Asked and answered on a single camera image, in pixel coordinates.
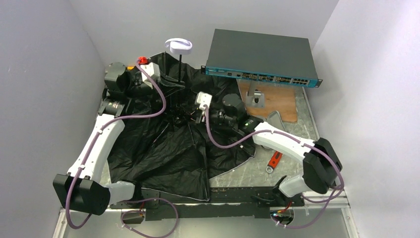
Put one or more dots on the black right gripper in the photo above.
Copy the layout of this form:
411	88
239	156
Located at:
200	116

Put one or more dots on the black umbrella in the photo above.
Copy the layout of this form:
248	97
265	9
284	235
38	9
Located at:
171	153

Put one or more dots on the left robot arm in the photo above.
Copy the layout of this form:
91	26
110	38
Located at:
80	189

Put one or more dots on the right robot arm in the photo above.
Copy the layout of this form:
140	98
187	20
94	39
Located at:
321	166

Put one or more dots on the plywood board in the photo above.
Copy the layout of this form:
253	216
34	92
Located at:
279	98

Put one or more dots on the metal switch stand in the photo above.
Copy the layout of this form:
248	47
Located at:
254	97

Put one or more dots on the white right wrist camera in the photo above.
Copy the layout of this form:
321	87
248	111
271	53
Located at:
203	100

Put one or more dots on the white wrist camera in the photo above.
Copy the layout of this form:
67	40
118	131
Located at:
149	70
203	100

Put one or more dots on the red handled adjustable wrench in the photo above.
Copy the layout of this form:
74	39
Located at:
274	161

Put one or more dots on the grey network switch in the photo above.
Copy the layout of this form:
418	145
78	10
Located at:
262	57

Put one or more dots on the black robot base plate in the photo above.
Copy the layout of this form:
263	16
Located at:
168	210

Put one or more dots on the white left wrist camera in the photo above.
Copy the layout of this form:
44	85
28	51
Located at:
149	70

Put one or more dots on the aluminium frame rail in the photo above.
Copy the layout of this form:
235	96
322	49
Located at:
328	197

